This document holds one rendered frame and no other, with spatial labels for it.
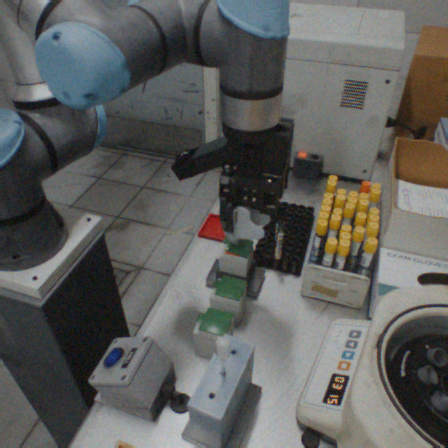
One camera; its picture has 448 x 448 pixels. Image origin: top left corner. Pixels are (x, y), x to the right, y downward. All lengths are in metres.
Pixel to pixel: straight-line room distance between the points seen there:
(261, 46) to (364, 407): 0.39
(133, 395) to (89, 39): 0.39
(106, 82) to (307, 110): 0.59
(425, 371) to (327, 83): 0.58
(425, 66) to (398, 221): 0.67
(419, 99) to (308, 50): 0.51
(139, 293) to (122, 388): 1.36
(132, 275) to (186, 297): 1.28
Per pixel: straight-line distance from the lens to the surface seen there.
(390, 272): 0.68
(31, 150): 0.70
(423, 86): 1.30
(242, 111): 0.48
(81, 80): 0.40
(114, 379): 0.54
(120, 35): 0.43
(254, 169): 0.54
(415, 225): 0.69
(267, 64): 0.47
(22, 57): 0.73
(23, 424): 1.68
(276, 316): 0.67
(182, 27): 0.49
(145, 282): 1.92
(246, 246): 0.65
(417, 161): 0.90
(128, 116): 2.74
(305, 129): 0.94
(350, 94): 0.90
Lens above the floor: 1.40
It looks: 41 degrees down
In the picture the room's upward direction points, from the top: straight up
